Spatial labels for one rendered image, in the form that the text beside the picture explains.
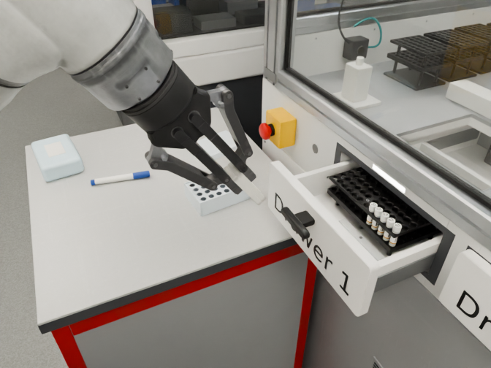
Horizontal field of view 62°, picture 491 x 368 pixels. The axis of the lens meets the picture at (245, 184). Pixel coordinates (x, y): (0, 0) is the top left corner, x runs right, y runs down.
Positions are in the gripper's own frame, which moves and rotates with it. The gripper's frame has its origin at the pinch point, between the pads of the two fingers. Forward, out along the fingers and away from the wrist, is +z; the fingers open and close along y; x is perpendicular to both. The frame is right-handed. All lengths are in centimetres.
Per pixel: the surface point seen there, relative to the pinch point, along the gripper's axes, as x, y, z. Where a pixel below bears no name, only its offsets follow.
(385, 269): -12.5, 6.4, 20.3
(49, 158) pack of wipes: 55, -32, 1
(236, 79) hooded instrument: 81, 19, 36
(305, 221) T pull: -0.9, 2.6, 13.9
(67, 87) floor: 304, -64, 72
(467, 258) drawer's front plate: -18.6, 15.6, 21.4
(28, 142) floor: 226, -92, 54
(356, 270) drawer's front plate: -11.8, 3.1, 15.9
